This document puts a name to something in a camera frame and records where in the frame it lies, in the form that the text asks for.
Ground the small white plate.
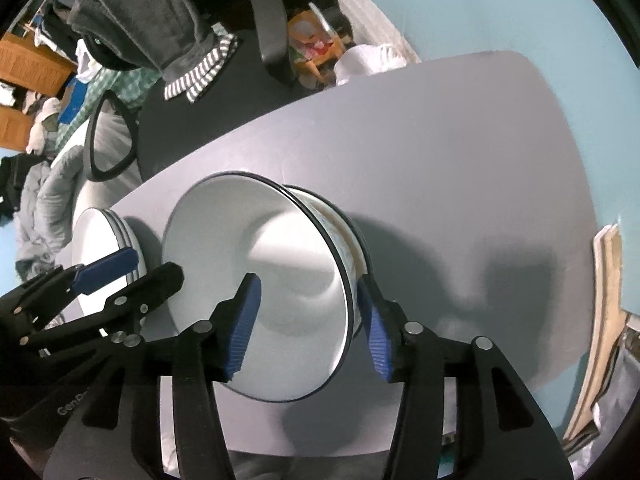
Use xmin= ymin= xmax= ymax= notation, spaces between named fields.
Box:
xmin=70 ymin=208 xmax=146 ymax=315

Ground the large white ribbed bowl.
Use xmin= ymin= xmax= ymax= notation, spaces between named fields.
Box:
xmin=162 ymin=172 xmax=371 ymax=403

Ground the small white ribbed bowl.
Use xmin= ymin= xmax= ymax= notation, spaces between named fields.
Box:
xmin=285 ymin=185 xmax=371 ymax=278

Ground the wooden board strip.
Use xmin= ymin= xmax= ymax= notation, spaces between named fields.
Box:
xmin=563 ymin=223 xmax=628 ymax=448

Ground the wooden drawer cabinet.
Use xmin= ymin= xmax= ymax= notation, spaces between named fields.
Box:
xmin=1 ymin=32 xmax=76 ymax=152

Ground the black office chair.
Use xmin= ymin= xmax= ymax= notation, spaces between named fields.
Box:
xmin=70 ymin=0 xmax=350 ymax=180

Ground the white plastic bag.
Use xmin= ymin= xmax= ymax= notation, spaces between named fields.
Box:
xmin=334 ymin=44 xmax=408 ymax=86

